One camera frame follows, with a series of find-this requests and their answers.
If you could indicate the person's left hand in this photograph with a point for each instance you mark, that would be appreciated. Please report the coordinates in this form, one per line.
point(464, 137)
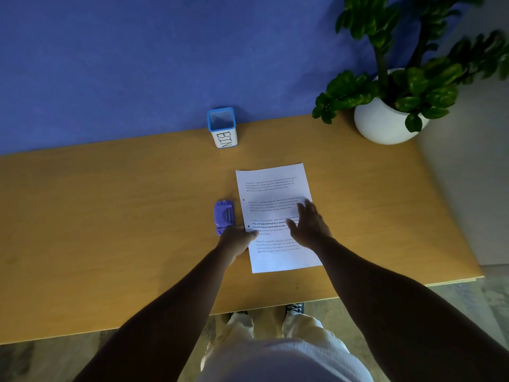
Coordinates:
point(234, 242)

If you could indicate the person's right hand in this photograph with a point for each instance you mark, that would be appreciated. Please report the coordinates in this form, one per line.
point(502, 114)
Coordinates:
point(310, 230)

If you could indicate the purple hole punch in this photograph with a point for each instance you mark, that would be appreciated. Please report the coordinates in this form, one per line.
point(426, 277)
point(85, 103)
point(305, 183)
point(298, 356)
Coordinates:
point(223, 218)

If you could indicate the white printed paper sheet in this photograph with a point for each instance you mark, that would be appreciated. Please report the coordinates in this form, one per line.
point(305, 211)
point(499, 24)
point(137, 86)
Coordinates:
point(274, 186)

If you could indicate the person's left forearm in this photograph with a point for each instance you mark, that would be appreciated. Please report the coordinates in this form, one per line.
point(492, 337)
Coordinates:
point(167, 326)

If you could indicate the person's right forearm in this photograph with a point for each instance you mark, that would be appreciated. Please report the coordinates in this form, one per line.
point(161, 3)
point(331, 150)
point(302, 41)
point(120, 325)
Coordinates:
point(405, 314)

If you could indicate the person's left black sneaker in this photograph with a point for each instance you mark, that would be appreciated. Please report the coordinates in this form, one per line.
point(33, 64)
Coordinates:
point(238, 313)

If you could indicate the person's black sneaker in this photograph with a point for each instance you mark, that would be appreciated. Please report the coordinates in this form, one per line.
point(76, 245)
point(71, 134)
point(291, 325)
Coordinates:
point(295, 308)
point(238, 313)

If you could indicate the person's right black sneaker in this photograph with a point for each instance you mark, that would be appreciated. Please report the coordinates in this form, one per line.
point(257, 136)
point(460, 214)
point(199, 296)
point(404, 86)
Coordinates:
point(295, 308)

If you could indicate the cream trousers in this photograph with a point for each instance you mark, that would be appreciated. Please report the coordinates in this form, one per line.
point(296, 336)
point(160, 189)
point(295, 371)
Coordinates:
point(306, 328)

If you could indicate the blue and white square bin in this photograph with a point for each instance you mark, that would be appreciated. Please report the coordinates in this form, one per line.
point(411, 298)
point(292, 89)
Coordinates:
point(224, 139)

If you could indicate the round white plant pot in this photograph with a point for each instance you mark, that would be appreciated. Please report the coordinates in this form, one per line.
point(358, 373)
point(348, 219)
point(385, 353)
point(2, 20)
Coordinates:
point(377, 127)

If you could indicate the white textured shirt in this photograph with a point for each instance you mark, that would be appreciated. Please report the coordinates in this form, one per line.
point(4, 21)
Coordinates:
point(286, 367)

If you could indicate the green leafy plant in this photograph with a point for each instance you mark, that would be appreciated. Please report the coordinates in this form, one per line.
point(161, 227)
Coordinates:
point(417, 81)

